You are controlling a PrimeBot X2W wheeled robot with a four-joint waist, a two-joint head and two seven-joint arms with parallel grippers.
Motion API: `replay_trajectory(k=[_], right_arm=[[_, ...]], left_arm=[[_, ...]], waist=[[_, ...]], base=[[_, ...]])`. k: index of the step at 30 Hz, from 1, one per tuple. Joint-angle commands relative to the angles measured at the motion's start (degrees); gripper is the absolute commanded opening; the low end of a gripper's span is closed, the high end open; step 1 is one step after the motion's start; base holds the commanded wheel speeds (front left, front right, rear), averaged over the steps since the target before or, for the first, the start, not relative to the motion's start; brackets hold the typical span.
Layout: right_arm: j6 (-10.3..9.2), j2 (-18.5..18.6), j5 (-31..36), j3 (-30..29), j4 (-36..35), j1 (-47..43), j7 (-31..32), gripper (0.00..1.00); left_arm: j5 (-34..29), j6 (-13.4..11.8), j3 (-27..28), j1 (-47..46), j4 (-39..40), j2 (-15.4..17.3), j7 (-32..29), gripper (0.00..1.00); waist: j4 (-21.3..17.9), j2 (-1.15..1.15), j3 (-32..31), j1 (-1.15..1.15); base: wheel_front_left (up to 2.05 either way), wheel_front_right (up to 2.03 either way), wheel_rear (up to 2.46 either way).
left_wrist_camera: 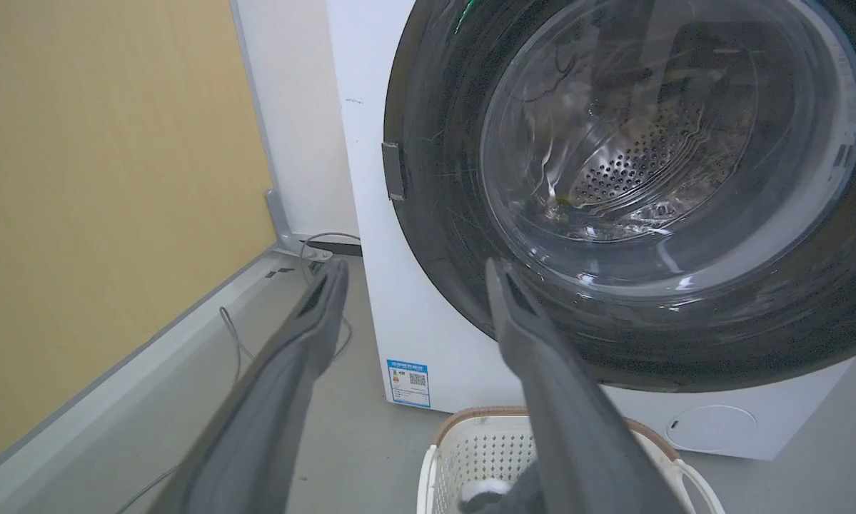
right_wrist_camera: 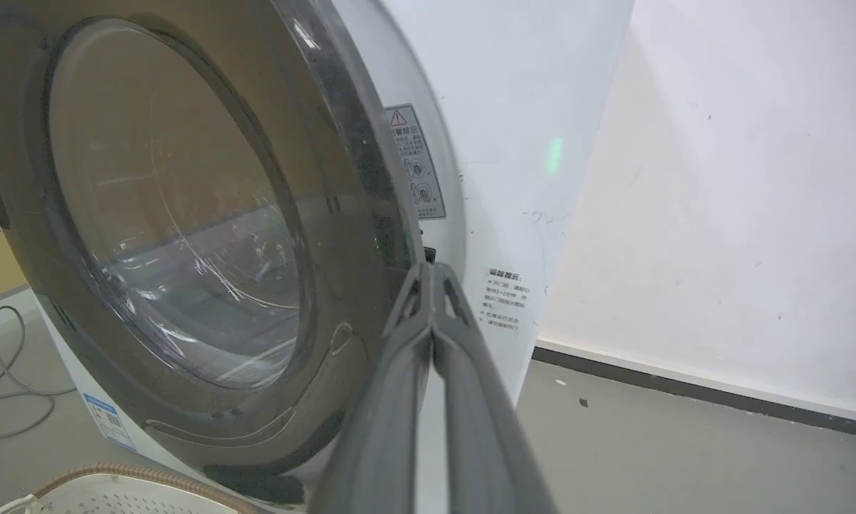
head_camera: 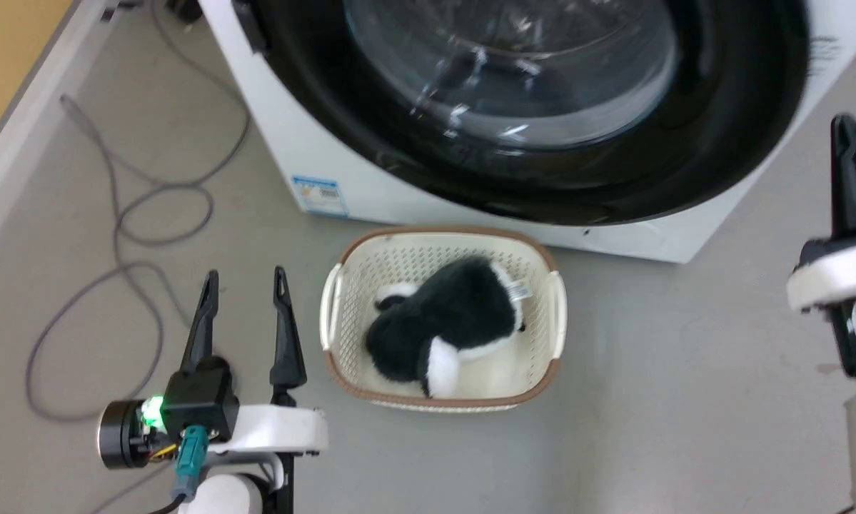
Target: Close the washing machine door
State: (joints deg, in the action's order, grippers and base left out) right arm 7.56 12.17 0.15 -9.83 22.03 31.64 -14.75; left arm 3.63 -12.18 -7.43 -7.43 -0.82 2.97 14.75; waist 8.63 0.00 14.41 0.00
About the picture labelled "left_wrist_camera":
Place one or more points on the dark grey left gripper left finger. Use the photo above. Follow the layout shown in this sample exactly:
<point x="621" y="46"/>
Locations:
<point x="270" y="414"/>

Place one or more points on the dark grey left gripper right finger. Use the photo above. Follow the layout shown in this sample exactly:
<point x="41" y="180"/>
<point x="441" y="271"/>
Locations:
<point x="577" y="428"/>

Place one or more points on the round black washing machine door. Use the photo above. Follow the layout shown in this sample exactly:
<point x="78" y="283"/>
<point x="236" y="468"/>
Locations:
<point x="642" y="185"/>

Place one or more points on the white front-load washing machine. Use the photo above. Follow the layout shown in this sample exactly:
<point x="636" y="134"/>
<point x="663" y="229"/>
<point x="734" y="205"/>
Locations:
<point x="413" y="307"/>

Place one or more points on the grey clothing in basket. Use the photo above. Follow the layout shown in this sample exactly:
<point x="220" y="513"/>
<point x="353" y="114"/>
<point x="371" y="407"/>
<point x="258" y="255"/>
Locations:
<point x="502" y="496"/>

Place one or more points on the white plastic laundry basket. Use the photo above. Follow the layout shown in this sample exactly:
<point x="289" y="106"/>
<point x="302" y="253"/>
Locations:
<point x="470" y="457"/>

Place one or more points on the blue energy label sticker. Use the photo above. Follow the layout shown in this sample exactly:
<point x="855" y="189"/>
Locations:
<point x="408" y="383"/>

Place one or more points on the grey metal corner bracket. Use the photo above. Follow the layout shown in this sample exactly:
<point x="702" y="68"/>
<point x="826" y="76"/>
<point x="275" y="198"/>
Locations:
<point x="285" y="228"/>

